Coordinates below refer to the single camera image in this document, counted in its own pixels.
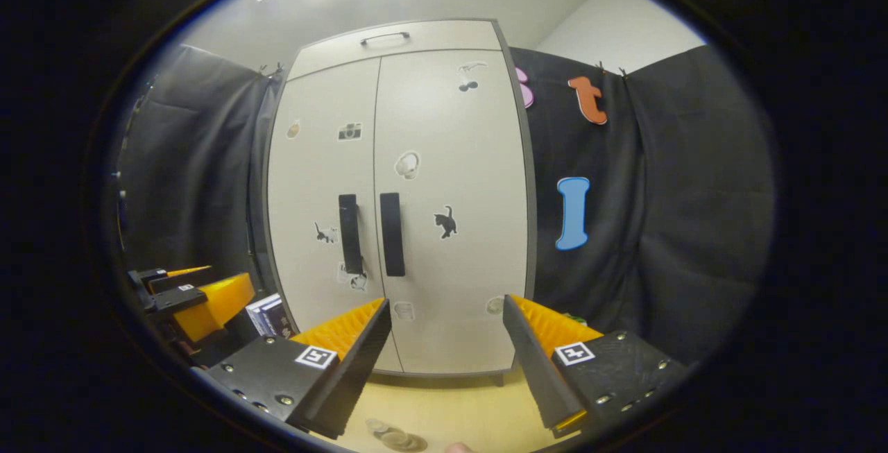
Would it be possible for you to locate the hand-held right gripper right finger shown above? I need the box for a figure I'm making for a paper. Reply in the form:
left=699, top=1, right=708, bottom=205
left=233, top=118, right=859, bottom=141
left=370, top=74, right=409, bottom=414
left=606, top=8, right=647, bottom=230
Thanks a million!
left=502, top=293, right=688, bottom=438

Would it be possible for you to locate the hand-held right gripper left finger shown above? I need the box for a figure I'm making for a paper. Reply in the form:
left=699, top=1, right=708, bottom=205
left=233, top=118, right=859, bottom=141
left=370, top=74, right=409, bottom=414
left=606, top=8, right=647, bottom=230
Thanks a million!
left=207, top=297, right=393, bottom=440

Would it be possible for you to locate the clear plastic bottle green label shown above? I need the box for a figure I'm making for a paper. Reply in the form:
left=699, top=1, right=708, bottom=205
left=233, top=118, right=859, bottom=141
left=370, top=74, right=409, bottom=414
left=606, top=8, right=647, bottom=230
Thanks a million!
left=364, top=417, right=417, bottom=450

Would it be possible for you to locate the round brown coaster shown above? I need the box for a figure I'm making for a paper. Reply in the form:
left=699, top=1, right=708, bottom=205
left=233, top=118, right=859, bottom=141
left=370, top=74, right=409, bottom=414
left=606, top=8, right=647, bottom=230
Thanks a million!
left=382, top=432, right=429, bottom=453

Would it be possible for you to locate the white cabinet door headphones sticker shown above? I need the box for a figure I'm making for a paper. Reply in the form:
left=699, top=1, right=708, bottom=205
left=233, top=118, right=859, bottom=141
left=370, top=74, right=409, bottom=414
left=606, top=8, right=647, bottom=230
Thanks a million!
left=373, top=49, right=529, bottom=375

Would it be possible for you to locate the white cabinet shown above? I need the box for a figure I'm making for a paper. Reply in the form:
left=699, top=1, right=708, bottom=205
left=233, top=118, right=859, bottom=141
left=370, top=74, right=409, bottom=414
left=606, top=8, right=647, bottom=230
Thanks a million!
left=262, top=18, right=538, bottom=388

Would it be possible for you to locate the white blue box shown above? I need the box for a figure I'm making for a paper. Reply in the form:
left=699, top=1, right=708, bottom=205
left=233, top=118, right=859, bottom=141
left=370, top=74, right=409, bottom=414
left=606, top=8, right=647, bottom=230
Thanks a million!
left=245, top=292, right=292, bottom=338

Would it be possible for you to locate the black backdrop cloth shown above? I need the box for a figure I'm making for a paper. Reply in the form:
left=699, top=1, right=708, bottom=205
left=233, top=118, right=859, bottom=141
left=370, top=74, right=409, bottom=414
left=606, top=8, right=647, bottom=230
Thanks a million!
left=114, top=44, right=285, bottom=294
left=510, top=44, right=776, bottom=364

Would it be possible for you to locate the black door handle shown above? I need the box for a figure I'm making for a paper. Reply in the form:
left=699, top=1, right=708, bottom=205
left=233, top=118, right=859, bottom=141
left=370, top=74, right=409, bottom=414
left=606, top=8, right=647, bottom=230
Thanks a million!
left=338, top=194, right=365, bottom=275
left=379, top=192, right=406, bottom=277

